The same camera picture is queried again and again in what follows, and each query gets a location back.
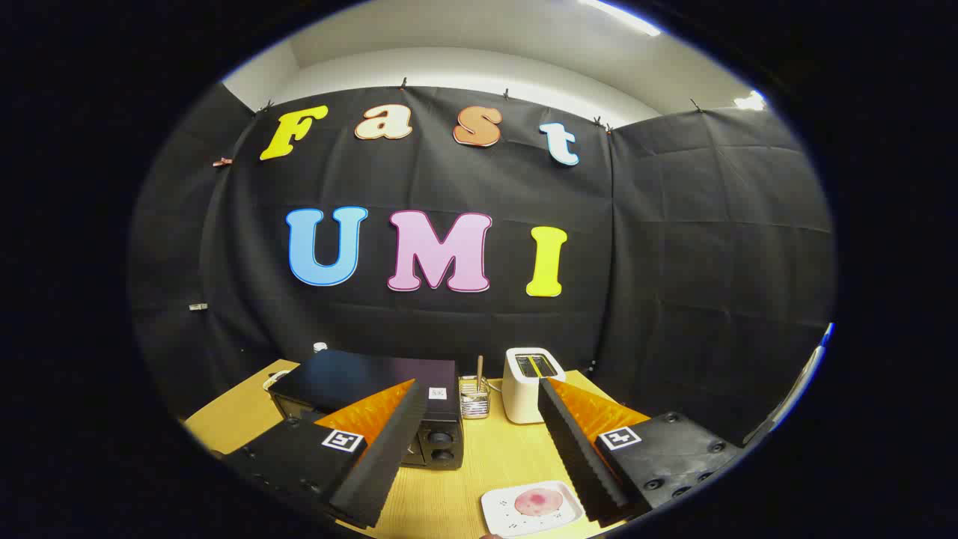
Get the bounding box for round pink pastry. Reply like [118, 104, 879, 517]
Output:
[514, 487, 565, 518]

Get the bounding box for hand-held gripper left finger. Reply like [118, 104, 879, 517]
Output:
[222, 378, 429, 529]

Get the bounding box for black toaster oven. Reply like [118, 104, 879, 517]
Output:
[268, 349, 465, 471]

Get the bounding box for white square plate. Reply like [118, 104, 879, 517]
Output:
[480, 480, 586, 538]

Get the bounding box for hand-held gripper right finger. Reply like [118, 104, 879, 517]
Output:
[537, 377, 745, 526]

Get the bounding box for white pop-up toaster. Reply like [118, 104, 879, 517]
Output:
[501, 347, 567, 425]

